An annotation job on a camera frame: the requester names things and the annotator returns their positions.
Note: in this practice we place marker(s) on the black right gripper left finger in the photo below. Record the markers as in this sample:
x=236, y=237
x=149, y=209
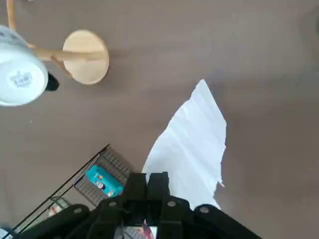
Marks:
x=134, y=186

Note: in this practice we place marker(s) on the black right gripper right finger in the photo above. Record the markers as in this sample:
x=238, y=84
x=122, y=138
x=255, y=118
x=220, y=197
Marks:
x=158, y=186

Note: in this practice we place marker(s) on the white tissue sheet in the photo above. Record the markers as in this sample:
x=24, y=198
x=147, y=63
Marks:
x=194, y=139

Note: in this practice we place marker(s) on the teal snack packet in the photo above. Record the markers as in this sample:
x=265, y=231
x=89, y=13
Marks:
x=102, y=179

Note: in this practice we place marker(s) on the red biscuit packet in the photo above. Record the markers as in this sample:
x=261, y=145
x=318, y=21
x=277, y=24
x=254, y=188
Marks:
x=149, y=231

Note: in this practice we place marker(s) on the wooden mug tree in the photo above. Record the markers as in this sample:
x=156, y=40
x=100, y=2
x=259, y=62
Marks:
x=86, y=57

